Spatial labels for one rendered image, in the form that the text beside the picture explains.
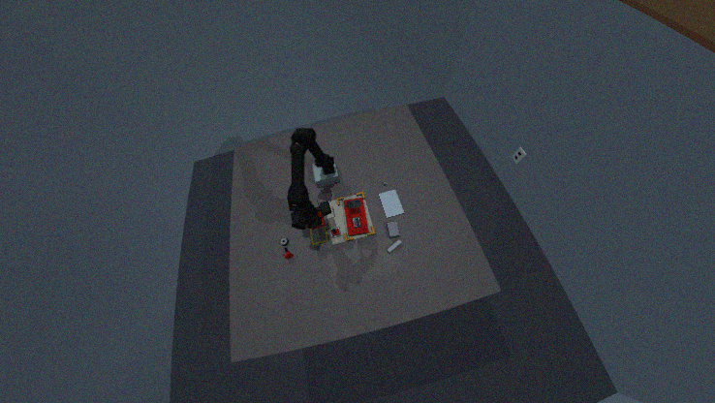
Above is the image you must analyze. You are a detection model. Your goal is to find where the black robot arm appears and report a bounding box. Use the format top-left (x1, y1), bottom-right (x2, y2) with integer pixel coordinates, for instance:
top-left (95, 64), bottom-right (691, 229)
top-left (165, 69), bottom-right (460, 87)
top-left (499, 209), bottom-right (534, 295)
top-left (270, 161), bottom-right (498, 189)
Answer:
top-left (287, 128), bottom-right (334, 230)

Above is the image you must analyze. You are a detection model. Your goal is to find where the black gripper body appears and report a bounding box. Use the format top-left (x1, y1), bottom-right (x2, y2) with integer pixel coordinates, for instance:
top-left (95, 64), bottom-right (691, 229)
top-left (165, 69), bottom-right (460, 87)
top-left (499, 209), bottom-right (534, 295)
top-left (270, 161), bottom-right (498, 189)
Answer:
top-left (291, 201), bottom-right (331, 221)

